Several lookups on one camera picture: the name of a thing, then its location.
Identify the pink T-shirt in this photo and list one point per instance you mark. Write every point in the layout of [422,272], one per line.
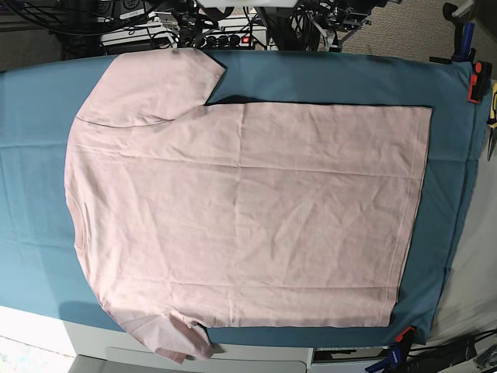
[191,216]

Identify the black power strip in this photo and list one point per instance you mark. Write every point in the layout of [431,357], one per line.
[224,41]

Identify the blue clamp bottom right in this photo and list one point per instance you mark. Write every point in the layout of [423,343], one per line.
[397,354]

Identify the teal table cloth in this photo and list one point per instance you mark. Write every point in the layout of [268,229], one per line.
[40,272]

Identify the orange black clamp top right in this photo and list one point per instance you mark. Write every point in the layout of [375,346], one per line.
[479,79]

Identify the yellow handled pliers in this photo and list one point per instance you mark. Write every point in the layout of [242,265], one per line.
[491,123]

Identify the blue handled clamp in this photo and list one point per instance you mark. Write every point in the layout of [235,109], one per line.
[460,17]

